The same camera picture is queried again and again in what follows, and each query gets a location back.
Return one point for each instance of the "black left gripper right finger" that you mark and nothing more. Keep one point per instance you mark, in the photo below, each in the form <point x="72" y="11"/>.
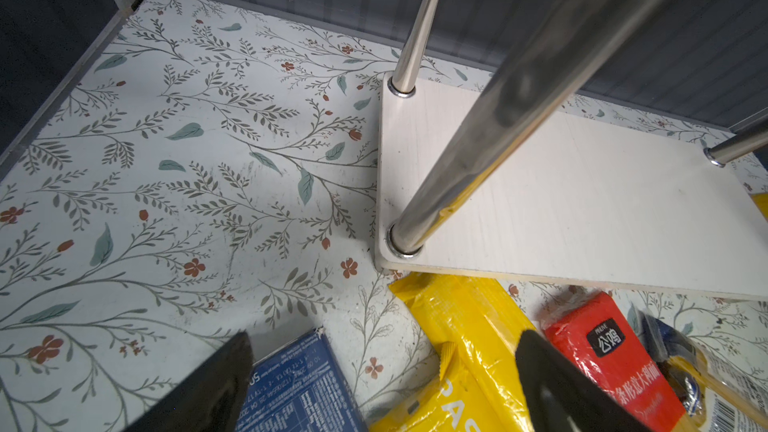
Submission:
<point x="559" y="397"/>

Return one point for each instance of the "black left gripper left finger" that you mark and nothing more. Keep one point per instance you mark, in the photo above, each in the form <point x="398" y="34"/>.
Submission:
<point x="210" y="398"/>

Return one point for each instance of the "red spaghetti bag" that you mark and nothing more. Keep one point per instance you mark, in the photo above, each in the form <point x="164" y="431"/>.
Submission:
<point x="591" y="332"/>

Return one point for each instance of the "dark blue clear spaghetti bag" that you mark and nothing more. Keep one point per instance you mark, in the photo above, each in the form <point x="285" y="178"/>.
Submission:
<point x="716" y="395"/>

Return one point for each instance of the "blue pasta box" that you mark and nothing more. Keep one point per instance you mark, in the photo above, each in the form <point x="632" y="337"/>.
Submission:
<point x="300" y="387"/>

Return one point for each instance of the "white two-tier shelf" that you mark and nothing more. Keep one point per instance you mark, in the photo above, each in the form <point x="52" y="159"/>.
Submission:
<point x="502" y="183"/>

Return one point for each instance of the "yellow Pastatime bag front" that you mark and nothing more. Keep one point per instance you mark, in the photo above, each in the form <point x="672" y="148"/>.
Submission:
<point x="449" y="402"/>

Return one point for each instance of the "yellow spaghetti bag with barcode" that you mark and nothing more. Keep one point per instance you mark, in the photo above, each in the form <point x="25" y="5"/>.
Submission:
<point x="485" y="323"/>

